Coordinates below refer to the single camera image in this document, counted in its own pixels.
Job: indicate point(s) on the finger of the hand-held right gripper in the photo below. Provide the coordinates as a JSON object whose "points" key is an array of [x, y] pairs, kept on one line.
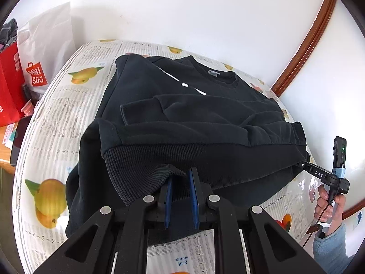
{"points": [[316, 172]]}

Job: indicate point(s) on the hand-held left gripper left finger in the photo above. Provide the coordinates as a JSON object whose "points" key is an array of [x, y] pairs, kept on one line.
{"points": [[168, 202]]}

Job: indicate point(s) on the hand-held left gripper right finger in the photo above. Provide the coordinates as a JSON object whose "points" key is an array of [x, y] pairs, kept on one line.
{"points": [[194, 202]]}

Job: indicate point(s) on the black sweatshirt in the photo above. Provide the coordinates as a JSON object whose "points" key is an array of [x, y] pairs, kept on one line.
{"points": [[185, 120]]}

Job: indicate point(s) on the person's right forearm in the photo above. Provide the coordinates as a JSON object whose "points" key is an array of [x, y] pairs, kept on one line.
{"points": [[332, 251]]}

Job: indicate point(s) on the person's right hand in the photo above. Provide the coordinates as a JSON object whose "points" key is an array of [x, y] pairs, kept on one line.
{"points": [[320, 205]]}

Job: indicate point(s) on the white glossy door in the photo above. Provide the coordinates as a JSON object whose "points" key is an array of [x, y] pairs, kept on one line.
{"points": [[328, 91]]}

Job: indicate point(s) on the fruit print tablecloth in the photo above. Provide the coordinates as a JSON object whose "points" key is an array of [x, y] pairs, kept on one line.
{"points": [[57, 114]]}

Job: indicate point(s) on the black smartphone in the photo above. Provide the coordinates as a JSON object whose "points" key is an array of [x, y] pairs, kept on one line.
{"points": [[18, 142]]}

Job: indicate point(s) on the pink plastic object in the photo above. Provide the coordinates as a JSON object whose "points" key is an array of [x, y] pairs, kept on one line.
{"points": [[28, 108]]}

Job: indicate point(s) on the colourful paper leaflet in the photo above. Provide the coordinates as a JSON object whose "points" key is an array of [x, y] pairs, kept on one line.
{"points": [[8, 135]]}

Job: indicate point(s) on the red paper bag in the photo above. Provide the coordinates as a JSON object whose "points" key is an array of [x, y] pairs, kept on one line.
{"points": [[10, 91]]}

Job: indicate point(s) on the white plastic bag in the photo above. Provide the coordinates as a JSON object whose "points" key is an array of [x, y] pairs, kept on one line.
{"points": [[48, 42]]}

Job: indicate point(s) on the grey plaid cloth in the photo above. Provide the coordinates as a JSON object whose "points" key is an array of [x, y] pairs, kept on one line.
{"points": [[8, 31]]}

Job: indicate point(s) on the brown wooden door frame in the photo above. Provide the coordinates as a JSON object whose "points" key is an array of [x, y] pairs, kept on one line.
{"points": [[308, 42]]}

